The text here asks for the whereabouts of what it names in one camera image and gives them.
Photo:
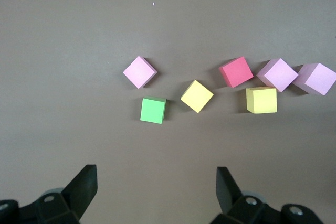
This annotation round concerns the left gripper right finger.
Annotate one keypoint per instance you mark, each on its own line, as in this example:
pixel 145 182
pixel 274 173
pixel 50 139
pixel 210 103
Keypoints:
pixel 228 195

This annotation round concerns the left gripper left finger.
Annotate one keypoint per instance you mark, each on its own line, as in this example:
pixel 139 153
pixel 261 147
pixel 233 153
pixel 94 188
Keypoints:
pixel 76 195

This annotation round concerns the yellow foam cube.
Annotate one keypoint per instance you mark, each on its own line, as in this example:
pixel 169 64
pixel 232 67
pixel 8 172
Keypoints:
pixel 262 100
pixel 197 98

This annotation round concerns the pink foam cube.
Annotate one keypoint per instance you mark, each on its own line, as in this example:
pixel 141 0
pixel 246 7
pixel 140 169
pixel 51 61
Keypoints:
pixel 278 75
pixel 316 78
pixel 139 72

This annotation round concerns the green foam cube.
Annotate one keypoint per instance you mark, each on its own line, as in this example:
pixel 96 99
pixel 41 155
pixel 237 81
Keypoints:
pixel 153 110

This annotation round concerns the red foam cube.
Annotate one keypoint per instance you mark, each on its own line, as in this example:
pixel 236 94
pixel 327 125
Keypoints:
pixel 236 72

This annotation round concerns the brown paper table cover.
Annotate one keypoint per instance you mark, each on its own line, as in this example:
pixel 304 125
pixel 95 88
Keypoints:
pixel 78 51

